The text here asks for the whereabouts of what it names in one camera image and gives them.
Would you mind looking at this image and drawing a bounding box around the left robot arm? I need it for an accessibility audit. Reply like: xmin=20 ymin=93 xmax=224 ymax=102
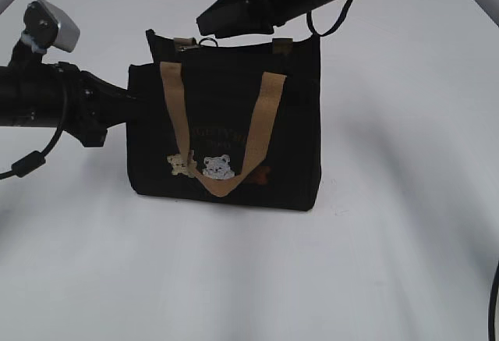
xmin=1 ymin=41 xmax=144 ymax=147

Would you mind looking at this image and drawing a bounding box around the metal zipper pull ring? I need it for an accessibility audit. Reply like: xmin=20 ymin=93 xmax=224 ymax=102
xmin=178 ymin=36 xmax=216 ymax=54

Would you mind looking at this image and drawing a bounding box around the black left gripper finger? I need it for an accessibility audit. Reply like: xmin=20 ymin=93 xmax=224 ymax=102
xmin=91 ymin=75 xmax=140 ymax=128

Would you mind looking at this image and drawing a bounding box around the black cable at right edge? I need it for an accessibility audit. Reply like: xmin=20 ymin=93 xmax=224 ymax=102
xmin=490 ymin=257 xmax=499 ymax=341

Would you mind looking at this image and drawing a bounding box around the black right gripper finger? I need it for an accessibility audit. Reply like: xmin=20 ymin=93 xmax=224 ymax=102
xmin=196 ymin=0 xmax=253 ymax=39

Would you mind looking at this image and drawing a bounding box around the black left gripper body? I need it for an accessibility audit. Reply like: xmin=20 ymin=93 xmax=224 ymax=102
xmin=55 ymin=62 xmax=108 ymax=147

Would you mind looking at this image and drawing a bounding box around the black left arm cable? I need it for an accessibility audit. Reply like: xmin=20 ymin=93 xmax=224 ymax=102
xmin=0 ymin=63 xmax=71 ymax=180

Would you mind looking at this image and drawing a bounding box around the black canvas tote bag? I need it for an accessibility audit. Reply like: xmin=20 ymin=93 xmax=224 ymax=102
xmin=126 ymin=30 xmax=321 ymax=211

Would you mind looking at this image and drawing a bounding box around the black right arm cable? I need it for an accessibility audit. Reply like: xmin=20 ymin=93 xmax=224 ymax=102
xmin=306 ymin=0 xmax=358 ymax=37

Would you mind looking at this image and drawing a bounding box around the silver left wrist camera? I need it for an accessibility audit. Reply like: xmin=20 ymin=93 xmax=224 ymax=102
xmin=20 ymin=0 xmax=80 ymax=55

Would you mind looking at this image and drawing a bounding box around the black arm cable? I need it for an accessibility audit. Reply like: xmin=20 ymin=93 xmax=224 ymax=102
xmin=306 ymin=0 xmax=358 ymax=37
xmin=0 ymin=63 xmax=71 ymax=180

